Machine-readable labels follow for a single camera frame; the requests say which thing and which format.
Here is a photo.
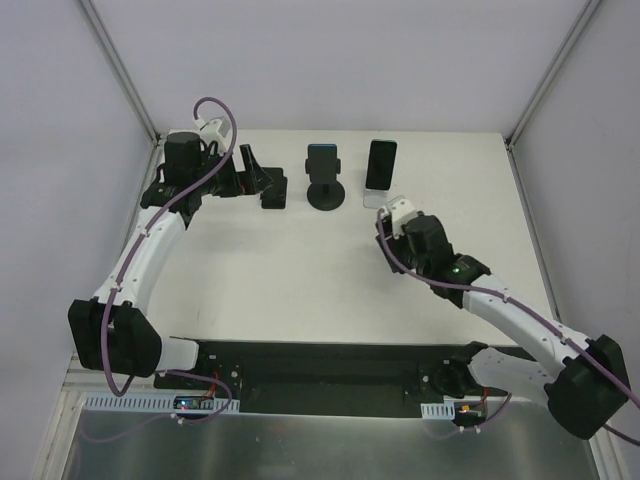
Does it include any black clamp phone stand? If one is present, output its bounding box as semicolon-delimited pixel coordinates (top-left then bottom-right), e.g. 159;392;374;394
306;158;346;211

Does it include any blue-edged black phone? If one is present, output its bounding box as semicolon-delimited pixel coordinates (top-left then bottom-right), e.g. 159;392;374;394
305;144;339;184

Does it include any silver folding phone stand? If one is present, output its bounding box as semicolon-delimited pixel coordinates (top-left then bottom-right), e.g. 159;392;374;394
363;189;405;209

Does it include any teal-edged black phone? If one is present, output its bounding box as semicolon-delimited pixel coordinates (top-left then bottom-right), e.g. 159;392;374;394
365;139;397;191

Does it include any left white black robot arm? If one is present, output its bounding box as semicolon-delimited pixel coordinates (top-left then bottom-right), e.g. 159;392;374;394
68;131;273;389

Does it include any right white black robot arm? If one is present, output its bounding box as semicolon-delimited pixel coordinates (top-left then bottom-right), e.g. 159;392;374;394
376;208;639;440

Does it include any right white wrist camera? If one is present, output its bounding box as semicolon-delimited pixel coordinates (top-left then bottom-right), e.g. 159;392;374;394
382;196;417;239

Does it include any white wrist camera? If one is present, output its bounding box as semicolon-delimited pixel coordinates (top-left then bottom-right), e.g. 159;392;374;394
194;117;233;150
382;196;417;239

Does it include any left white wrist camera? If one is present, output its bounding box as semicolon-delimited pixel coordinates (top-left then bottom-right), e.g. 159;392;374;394
194;117;233;150

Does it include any right white cable duct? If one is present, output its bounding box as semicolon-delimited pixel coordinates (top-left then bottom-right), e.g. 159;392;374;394
420;398;487;421

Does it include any white cable duct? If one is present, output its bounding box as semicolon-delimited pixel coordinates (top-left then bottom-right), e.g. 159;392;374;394
84;393;240;415
420;398;487;421

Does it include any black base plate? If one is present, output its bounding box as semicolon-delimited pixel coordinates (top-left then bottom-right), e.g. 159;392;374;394
153;340;507;418

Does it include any left aluminium frame post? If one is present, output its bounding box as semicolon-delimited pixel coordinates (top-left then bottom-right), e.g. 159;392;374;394
75;0;161;145

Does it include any aluminium frame post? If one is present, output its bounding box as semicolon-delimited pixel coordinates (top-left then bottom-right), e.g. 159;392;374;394
75;0;161;145
504;0;605;152

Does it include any left white cable duct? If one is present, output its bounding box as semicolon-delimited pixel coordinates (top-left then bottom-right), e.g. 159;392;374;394
84;393;240;415

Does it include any right aluminium frame post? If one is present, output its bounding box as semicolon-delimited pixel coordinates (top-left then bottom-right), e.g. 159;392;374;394
504;0;605;152

